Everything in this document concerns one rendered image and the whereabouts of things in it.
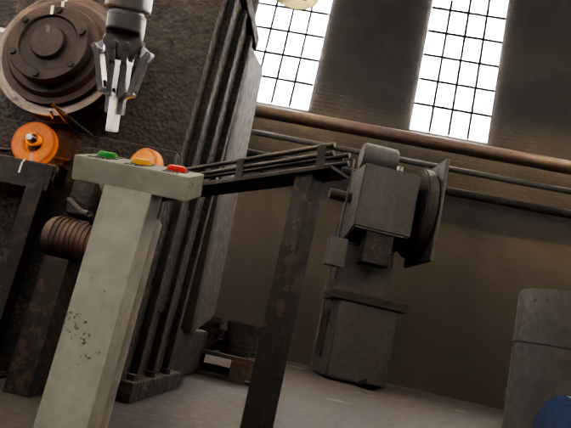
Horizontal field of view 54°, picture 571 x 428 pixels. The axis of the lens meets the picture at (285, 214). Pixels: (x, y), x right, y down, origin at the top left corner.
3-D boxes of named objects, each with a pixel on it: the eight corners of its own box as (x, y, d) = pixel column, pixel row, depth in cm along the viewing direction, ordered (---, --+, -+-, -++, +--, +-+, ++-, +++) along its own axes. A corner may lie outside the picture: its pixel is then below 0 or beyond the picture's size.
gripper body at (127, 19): (155, 19, 116) (148, 65, 117) (115, 14, 117) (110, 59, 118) (140, 11, 109) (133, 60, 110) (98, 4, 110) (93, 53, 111)
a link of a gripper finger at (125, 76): (129, 44, 116) (136, 45, 115) (123, 99, 117) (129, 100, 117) (121, 41, 112) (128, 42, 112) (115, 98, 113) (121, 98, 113)
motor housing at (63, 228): (13, 385, 173) (64, 219, 184) (80, 402, 171) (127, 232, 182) (-11, 389, 161) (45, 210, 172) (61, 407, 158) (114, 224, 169)
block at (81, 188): (76, 219, 198) (95, 154, 203) (98, 223, 197) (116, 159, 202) (63, 212, 188) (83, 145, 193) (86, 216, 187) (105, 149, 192)
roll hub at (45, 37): (9, 85, 196) (20, 13, 202) (88, 86, 194) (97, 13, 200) (1, 77, 191) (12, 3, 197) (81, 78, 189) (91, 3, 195)
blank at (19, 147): (18, 124, 202) (14, 121, 199) (61, 125, 201) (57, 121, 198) (13, 166, 199) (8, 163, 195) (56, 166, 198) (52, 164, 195)
